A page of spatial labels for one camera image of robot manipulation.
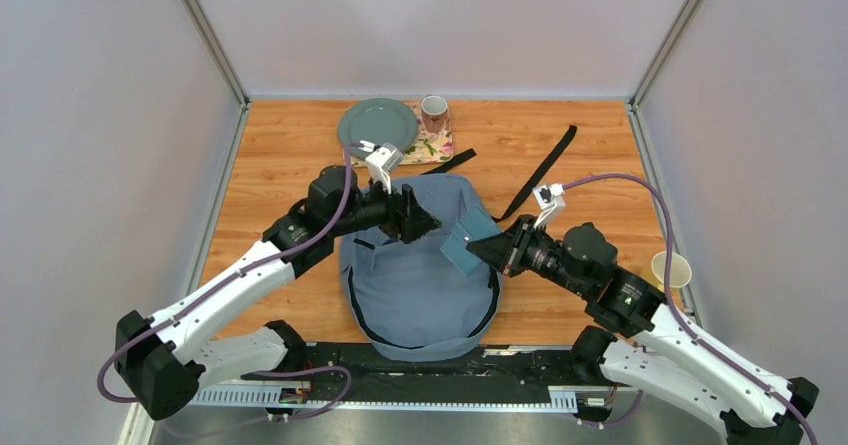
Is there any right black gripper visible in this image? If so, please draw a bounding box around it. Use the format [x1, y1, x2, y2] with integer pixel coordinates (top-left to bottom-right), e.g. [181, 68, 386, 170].
[466, 216, 589, 300]

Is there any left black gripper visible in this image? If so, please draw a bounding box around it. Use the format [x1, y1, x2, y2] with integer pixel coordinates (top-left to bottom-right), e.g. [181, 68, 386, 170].
[329, 169, 441, 243]

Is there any teal wallet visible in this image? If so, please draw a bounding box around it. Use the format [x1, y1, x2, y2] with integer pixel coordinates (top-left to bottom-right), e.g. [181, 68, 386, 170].
[440, 206, 501, 277]

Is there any blue-grey backpack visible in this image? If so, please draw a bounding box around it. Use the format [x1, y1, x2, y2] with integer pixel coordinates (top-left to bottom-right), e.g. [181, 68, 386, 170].
[339, 124, 579, 364]

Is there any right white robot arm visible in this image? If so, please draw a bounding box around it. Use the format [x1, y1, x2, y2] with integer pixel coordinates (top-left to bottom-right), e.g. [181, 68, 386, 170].
[466, 215, 819, 444]

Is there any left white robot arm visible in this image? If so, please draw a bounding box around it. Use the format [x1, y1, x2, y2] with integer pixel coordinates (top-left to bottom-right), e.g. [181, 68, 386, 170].
[108, 166, 441, 420]

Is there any floral placemat tray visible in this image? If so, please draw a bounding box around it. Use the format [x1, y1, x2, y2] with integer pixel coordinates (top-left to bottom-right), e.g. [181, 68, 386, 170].
[342, 102, 456, 169]

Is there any green ceramic plate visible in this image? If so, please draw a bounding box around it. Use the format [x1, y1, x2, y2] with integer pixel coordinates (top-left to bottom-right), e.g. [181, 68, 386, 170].
[337, 98, 419, 151]

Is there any pink patterned mug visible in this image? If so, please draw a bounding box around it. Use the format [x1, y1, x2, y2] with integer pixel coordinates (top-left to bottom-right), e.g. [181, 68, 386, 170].
[420, 95, 450, 133]

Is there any yellow mug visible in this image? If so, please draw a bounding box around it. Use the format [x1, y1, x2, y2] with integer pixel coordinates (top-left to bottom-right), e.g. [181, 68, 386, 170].
[648, 251, 693, 289]

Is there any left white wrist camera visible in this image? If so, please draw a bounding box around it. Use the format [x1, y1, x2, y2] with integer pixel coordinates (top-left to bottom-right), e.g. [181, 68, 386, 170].
[360, 141, 405, 195]

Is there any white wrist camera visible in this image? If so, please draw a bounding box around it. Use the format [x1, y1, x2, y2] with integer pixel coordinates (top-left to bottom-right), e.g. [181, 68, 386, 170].
[360, 141, 405, 195]
[532, 183, 566, 230]

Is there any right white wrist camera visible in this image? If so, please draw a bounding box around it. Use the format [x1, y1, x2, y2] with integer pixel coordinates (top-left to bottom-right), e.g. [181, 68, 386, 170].
[532, 183, 566, 230]

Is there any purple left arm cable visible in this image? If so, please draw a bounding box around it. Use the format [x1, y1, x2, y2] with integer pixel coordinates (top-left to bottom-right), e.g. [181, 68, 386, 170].
[96, 141, 369, 423]

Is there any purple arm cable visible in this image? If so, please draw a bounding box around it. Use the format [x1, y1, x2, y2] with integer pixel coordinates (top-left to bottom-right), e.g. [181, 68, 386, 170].
[96, 141, 369, 423]
[559, 173, 820, 445]

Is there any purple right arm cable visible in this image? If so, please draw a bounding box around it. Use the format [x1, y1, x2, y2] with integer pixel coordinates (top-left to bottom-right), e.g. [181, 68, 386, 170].
[559, 173, 820, 445]

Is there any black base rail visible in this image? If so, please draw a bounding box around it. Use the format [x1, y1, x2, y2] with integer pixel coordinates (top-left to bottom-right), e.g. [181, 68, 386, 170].
[239, 319, 637, 423]

